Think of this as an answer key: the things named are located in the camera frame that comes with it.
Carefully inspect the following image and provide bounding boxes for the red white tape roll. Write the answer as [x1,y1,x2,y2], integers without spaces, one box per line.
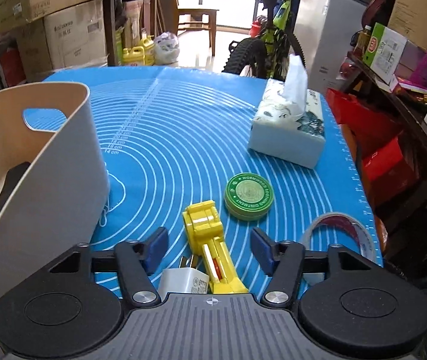
[299,211,379,285]

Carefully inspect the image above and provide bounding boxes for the white power adapter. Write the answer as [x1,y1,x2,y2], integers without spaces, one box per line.
[157,255,209,301]

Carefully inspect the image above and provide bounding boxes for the beige plastic storage basket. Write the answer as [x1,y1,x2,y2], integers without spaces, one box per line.
[0,82,110,356]

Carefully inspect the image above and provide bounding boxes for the green round ointment tin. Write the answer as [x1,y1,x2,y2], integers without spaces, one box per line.
[224,172,274,222]

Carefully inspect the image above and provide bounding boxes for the white floral tissue pack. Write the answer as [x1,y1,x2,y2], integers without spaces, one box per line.
[248,54,326,169]

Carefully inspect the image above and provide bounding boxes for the blue silicone baking mat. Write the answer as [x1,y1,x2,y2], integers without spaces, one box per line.
[53,67,375,294]

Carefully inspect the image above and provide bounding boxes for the green white product box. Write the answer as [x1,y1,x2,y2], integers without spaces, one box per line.
[362,23,407,85]

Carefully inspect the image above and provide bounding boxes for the yellow detergent jug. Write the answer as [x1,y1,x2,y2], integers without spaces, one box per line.
[122,46,145,67]

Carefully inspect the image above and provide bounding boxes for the green black bicycle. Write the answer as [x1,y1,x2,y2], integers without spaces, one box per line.
[223,0,306,80]

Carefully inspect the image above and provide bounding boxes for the white plastic bag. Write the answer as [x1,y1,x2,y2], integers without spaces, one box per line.
[154,32,180,65]

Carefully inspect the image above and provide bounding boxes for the white appliance cabinet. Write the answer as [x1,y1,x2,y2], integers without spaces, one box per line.
[294,0,370,94]

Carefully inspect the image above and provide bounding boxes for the stacked wrapped cardboard boxes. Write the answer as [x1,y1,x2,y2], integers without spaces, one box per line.
[0,0,107,82]

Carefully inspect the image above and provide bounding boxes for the wooden chair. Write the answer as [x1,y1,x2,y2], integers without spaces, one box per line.
[172,0,218,57]

